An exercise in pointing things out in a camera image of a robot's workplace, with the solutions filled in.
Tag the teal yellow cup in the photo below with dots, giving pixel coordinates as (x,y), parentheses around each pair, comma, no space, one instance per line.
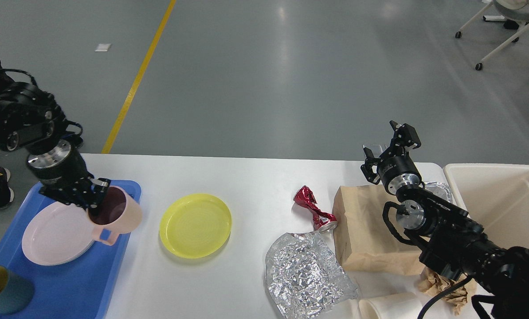
(16,292)

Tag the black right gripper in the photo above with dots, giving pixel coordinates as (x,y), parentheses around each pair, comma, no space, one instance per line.
(398,171)

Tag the pink mug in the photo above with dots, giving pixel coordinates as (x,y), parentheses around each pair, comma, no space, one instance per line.
(117,214)

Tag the brown paper bag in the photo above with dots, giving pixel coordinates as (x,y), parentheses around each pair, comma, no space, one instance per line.
(363,241)

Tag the crushed red can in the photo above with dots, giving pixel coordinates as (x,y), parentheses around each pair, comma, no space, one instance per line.
(322,221)

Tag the beige plastic bin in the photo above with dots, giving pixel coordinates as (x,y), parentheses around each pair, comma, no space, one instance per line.
(496,196)

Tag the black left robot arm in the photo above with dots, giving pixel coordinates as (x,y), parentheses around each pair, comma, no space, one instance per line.
(31,118)

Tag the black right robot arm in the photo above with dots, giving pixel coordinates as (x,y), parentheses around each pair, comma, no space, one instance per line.
(452,245)

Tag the crumpled brown paper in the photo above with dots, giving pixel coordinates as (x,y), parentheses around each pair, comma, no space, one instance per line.
(432,284)

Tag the pink plate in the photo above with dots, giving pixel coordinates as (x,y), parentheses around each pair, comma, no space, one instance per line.
(58,234)

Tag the crumpled aluminium foil sheet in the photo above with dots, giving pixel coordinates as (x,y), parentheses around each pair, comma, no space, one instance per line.
(304,278)

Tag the yellow plate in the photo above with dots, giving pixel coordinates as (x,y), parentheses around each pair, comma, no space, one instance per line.
(195,226)

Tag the white paper cup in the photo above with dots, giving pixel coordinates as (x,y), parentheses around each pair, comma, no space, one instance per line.
(396,306)

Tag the blue plastic tray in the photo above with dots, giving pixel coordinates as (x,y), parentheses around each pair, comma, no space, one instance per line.
(80,289)

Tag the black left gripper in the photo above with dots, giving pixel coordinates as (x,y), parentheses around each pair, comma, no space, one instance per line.
(65,178)

